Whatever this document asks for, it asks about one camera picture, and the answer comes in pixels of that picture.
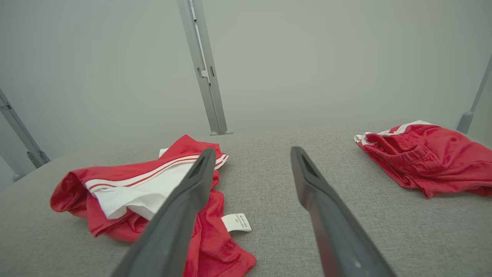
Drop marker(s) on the red shorts with white trim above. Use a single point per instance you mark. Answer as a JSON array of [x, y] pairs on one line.
[[430, 161]]

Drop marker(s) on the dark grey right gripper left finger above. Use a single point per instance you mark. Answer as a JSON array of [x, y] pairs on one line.
[[177, 223]]

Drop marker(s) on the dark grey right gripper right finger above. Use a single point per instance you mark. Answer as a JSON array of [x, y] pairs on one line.
[[334, 231]]

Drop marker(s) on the red basketball jersey white sleeves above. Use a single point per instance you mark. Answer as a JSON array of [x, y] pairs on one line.
[[115, 171]]

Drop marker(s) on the grey metal partition post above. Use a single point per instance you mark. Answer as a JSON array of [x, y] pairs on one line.
[[23, 134], [467, 119], [205, 77]]

